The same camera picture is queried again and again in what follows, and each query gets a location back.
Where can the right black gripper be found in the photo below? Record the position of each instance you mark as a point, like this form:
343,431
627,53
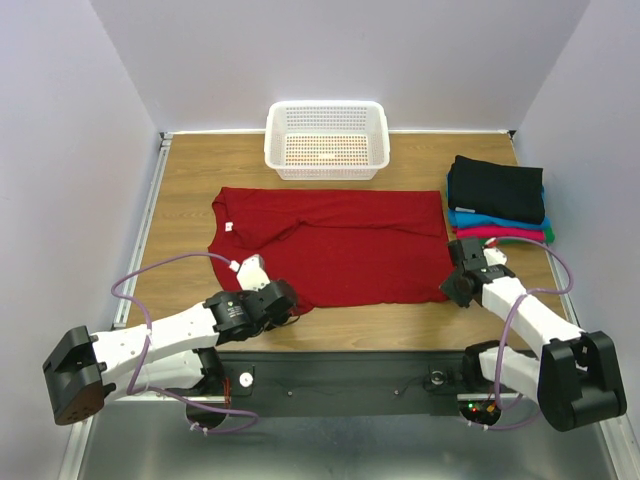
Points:
463,255

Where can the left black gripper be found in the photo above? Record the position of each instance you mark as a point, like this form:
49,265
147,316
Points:
279,321

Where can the red t shirt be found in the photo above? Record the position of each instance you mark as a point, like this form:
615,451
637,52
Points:
339,248

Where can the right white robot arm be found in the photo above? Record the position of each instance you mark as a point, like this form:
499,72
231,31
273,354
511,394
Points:
572,375

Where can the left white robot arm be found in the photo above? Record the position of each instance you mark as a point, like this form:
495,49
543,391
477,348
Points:
172,356

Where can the white plastic basket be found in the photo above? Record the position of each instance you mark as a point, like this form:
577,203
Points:
333,140

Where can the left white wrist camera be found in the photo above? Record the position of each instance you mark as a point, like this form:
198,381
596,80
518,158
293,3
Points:
250,273

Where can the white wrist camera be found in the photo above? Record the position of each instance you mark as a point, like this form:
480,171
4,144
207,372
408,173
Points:
250,273
492,254

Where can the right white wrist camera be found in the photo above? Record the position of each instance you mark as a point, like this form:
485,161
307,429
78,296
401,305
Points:
492,254

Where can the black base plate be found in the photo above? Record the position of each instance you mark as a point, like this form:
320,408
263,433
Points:
352,383

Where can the aluminium frame rail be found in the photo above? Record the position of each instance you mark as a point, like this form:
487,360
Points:
622,445

